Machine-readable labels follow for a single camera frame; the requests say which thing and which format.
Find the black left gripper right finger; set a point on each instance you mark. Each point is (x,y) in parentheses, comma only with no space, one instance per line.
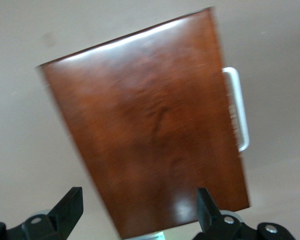
(210,215)

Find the dark brown wooden cabinet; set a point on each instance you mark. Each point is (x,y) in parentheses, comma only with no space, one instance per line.
(145,120)

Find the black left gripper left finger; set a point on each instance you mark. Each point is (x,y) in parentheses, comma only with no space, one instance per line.
(65,212)

